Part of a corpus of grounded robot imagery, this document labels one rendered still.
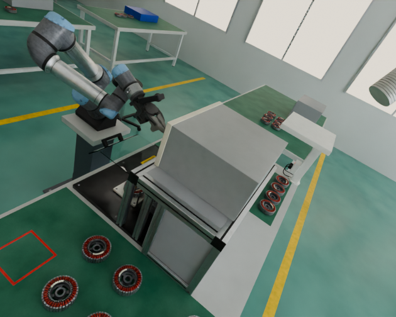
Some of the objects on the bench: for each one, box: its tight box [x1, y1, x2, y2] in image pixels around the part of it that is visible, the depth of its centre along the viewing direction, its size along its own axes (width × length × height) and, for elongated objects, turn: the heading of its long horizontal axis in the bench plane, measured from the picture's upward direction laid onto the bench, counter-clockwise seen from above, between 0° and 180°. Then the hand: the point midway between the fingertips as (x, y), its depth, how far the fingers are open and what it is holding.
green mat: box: [0, 187, 215, 317], centre depth 89 cm, size 94×61×1 cm, turn 33°
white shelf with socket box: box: [280, 112, 336, 185], centre depth 189 cm, size 35×37×46 cm
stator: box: [82, 235, 111, 264], centre depth 105 cm, size 11×11×4 cm
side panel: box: [141, 204, 221, 295], centre depth 101 cm, size 28×3×32 cm, turn 33°
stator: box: [41, 275, 79, 312], centre depth 88 cm, size 11×11×4 cm
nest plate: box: [113, 181, 145, 207], centre depth 135 cm, size 15×15×1 cm
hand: (165, 129), depth 114 cm, fingers closed
